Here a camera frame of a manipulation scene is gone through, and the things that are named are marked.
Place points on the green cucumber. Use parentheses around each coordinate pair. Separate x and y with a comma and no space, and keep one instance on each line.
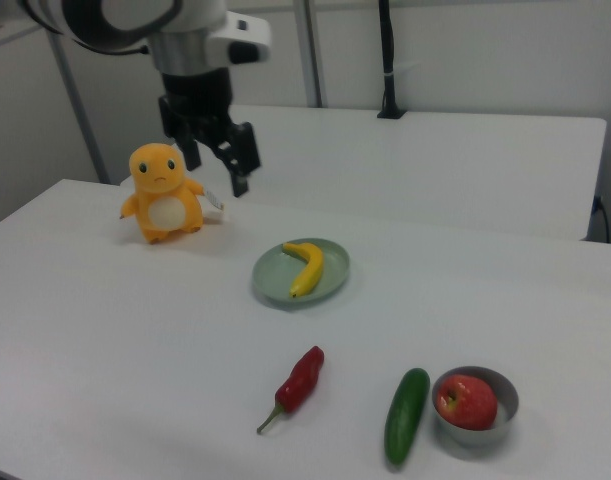
(405,415)

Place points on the red chili pepper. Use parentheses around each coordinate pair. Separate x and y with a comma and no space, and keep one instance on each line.
(300,382)

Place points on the red apple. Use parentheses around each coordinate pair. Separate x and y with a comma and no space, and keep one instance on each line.
(470,400)

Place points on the black camera stand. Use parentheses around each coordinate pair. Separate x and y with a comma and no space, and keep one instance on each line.
(387,50)

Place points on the small grey bowl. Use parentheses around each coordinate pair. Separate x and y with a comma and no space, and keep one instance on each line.
(475,438)

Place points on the pale green round plate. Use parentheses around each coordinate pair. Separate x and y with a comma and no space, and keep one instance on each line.
(332,270)

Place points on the orange plush duck toy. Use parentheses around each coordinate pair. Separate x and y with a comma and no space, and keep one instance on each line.
(155,175)

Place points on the grey partition post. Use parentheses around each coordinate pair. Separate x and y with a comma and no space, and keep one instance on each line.
(80,110)
(312,50)

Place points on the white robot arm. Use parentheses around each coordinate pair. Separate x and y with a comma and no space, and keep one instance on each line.
(185,45)

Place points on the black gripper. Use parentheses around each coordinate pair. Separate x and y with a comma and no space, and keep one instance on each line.
(200,97)

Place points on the yellow banana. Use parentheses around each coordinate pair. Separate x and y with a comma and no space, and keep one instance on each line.
(310,272)

